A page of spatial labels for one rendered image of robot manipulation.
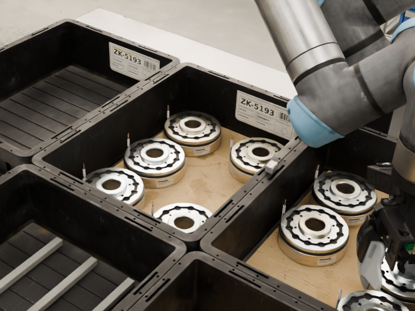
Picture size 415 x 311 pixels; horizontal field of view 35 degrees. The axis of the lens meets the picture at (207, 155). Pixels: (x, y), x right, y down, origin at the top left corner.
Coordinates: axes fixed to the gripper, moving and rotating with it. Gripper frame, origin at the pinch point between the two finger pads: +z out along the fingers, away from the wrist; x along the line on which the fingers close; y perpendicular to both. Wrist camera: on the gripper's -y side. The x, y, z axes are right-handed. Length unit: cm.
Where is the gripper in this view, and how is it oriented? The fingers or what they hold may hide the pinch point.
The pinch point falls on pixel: (383, 276)
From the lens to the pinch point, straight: 96.9
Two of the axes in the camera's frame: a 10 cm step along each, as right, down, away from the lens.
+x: 9.9, -0.5, 1.4
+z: -0.5, 8.1, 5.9
